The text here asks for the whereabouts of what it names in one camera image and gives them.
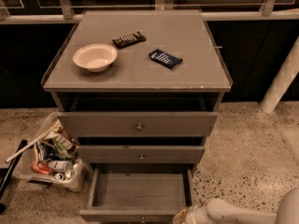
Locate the clear plastic bin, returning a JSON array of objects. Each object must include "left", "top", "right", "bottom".
[{"left": 13, "top": 112, "right": 88, "bottom": 192}]

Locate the grey bottom drawer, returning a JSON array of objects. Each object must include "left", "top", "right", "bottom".
[{"left": 80, "top": 163, "right": 194, "bottom": 224}]

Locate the dark striped snack bar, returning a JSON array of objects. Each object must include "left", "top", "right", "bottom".
[{"left": 112, "top": 31, "right": 147, "bottom": 49}]

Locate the grey top drawer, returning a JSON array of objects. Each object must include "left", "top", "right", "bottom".
[{"left": 58, "top": 111, "right": 218, "bottom": 137}]

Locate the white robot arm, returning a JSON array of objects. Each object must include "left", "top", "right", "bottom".
[{"left": 171, "top": 188, "right": 299, "bottom": 224}]

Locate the grey drawer cabinet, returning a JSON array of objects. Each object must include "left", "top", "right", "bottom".
[{"left": 40, "top": 9, "right": 234, "bottom": 173}]

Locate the blue snack packet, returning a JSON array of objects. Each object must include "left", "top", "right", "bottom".
[{"left": 149, "top": 49, "right": 183, "bottom": 70}]

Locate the green snack bag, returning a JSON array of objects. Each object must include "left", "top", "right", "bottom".
[{"left": 54, "top": 140, "right": 77, "bottom": 161}]

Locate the grey drawer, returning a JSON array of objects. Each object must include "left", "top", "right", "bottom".
[
  {"left": 58, "top": 111, "right": 218, "bottom": 137},
  {"left": 80, "top": 163, "right": 194, "bottom": 224},
  {"left": 77, "top": 146, "right": 205, "bottom": 163}
]

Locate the silver can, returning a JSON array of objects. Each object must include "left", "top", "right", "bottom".
[{"left": 48, "top": 161, "right": 73, "bottom": 173}]

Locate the white diagonal post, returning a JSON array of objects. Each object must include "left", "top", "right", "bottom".
[{"left": 260, "top": 36, "right": 299, "bottom": 114}]

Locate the black bar on floor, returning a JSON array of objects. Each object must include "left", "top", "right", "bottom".
[{"left": 0, "top": 139, "right": 28, "bottom": 215}]

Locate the red can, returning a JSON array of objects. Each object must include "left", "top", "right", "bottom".
[{"left": 31, "top": 162, "right": 52, "bottom": 175}]

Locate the white paper bowl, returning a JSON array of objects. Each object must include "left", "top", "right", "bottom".
[{"left": 73, "top": 44, "right": 118, "bottom": 73}]

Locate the white window frame rail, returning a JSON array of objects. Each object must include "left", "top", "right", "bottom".
[{"left": 0, "top": 0, "right": 299, "bottom": 24}]

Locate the grey middle drawer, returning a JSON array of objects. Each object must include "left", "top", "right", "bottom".
[{"left": 77, "top": 146, "right": 205, "bottom": 163}]

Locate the white stick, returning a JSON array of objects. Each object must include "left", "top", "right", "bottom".
[{"left": 5, "top": 128, "right": 54, "bottom": 163}]

